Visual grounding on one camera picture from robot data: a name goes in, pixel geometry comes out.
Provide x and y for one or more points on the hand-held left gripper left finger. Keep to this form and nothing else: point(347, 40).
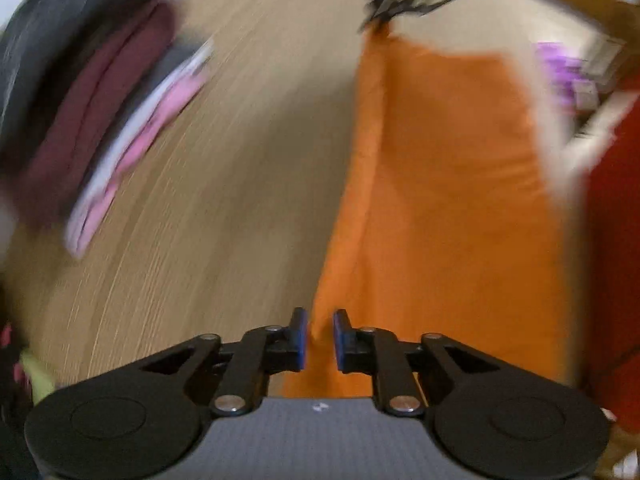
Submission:
point(299, 340)

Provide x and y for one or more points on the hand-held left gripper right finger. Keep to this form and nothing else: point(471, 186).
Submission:
point(341, 342)

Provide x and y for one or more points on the orange shirt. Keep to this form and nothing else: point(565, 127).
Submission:
point(440, 185)

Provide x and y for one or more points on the yellow-green cloth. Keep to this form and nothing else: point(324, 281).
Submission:
point(37, 380)

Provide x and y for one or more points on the pink folded garment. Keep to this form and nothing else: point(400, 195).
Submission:
point(165, 110)

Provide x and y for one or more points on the white folded garment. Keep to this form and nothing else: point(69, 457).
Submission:
point(130, 125)

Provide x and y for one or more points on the person's red sweater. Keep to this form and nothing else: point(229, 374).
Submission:
point(615, 235)

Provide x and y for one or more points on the grey folded garment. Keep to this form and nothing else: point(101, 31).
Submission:
point(175, 60)

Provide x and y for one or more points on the purple object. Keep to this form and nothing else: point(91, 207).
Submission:
point(557, 67)

